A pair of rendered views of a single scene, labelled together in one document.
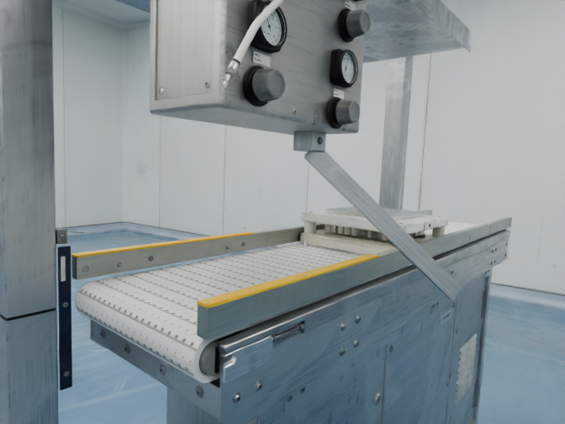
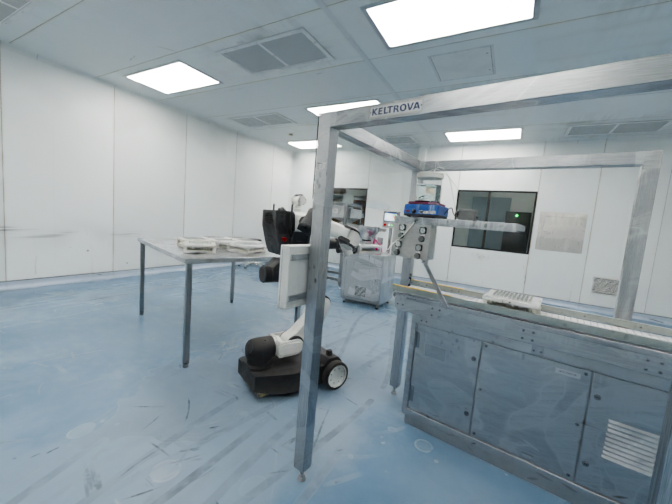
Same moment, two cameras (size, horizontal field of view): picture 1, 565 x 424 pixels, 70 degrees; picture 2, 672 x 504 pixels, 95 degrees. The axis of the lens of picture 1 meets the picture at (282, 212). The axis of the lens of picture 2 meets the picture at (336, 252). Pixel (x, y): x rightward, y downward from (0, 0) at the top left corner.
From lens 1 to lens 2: 1.73 m
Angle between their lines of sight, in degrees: 86
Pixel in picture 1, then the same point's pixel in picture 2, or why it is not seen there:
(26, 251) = (404, 276)
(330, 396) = (442, 335)
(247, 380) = (400, 302)
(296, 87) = (406, 251)
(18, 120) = not seen: hidden behind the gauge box
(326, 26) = (414, 240)
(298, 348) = (414, 304)
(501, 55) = not seen: outside the picture
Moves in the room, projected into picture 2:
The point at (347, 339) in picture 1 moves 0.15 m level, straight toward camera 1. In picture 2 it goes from (434, 313) to (406, 310)
